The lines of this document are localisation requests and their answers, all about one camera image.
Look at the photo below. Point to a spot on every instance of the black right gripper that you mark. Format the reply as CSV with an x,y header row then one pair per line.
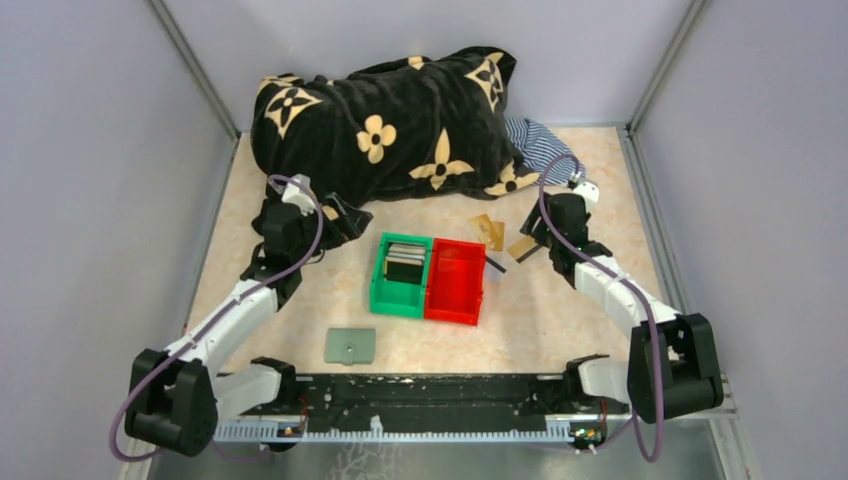
x,y
529,225

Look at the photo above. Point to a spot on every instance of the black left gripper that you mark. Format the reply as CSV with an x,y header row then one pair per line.
x,y
330,233

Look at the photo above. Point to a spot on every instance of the mint green card holder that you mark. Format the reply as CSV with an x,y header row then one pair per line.
x,y
350,346

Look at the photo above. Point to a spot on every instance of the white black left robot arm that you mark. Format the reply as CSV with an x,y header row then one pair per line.
x,y
177,395

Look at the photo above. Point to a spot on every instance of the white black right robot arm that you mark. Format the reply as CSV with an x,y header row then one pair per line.
x,y
672,369

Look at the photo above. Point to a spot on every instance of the gold card with stripe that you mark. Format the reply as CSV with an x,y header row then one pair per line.
x,y
523,249

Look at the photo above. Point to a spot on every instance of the gold patterned card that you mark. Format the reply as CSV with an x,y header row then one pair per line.
x,y
489,232

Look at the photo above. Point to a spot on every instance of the white card black stripe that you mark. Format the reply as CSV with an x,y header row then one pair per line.
x,y
493,270

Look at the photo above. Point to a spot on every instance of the black card in bin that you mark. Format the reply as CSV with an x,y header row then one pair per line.
x,y
403,271

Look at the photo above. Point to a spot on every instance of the stack of cards in bin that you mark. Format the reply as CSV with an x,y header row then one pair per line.
x,y
407,251

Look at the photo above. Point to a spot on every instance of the blue white striped cloth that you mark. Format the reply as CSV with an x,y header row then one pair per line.
x,y
542,148

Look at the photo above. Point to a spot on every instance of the green plastic bin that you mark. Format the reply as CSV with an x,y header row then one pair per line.
x,y
395,298

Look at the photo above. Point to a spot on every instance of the red plastic bin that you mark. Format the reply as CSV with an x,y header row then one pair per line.
x,y
455,282

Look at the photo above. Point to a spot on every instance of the black floral blanket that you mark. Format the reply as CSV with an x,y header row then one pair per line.
x,y
406,129

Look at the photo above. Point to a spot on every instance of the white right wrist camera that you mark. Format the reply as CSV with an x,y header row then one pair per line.
x,y
588,190

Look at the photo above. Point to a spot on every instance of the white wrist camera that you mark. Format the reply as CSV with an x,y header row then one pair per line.
x,y
588,190
298,193

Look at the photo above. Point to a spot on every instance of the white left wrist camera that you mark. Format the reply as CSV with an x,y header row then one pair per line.
x,y
298,193

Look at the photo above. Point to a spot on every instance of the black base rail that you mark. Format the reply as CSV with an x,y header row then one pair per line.
x,y
432,404

